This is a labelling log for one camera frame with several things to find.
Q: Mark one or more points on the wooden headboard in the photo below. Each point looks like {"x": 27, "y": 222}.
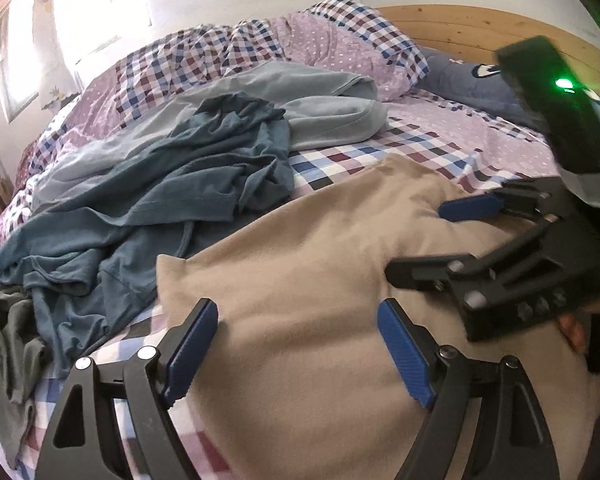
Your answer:
{"x": 455, "y": 25}

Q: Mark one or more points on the tan t-shirt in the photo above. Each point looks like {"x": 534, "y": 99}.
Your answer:
{"x": 305, "y": 285}

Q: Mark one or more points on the checked and dotted bed sheet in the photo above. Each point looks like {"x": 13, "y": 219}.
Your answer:
{"x": 360, "y": 155}

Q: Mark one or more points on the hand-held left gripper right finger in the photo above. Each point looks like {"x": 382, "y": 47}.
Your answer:
{"x": 405, "y": 355}

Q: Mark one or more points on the light grey-blue sweatshirt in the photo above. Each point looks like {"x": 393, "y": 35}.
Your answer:
{"x": 320, "y": 115}

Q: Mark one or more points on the olive grey garment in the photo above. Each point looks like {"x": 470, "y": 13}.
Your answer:
{"x": 10, "y": 350}

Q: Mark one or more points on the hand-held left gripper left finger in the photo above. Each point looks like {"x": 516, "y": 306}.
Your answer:
{"x": 195, "y": 350}

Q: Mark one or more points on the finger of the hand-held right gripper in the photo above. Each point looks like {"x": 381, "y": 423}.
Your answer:
{"x": 470, "y": 207}
{"x": 425, "y": 272}

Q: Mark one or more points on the window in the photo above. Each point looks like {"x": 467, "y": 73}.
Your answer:
{"x": 17, "y": 70}

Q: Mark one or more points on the blue-grey animal face pillow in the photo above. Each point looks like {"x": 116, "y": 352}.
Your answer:
{"x": 460, "y": 80}

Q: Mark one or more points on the white printed curtain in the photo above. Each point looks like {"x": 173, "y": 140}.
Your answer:
{"x": 55, "y": 40}

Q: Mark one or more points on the checked and dotted duvet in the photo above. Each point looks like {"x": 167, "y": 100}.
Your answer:
{"x": 320, "y": 35}

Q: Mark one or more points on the dark teal t-shirt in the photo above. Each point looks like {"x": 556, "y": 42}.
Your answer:
{"x": 155, "y": 195}

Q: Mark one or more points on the person's right hand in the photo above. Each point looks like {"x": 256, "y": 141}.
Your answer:
{"x": 575, "y": 330}

